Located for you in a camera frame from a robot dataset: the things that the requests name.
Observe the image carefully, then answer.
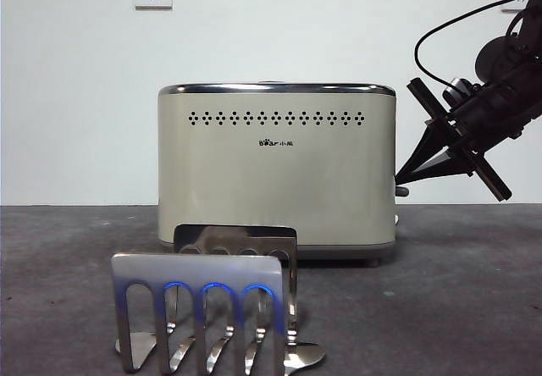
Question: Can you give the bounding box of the cream two-slot toaster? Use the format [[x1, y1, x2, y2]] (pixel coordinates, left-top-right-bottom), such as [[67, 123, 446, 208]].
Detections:
[[157, 81, 398, 268]]

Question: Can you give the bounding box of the shiny steel toast rack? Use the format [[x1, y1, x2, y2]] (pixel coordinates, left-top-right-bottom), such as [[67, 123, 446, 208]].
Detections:
[[110, 223, 328, 376]]

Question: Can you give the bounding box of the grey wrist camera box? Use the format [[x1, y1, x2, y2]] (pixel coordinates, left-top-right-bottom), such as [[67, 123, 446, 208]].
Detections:
[[441, 77, 479, 107]]

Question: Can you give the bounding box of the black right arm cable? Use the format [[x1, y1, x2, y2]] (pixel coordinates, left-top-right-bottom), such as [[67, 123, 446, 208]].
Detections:
[[413, 0, 542, 87]]

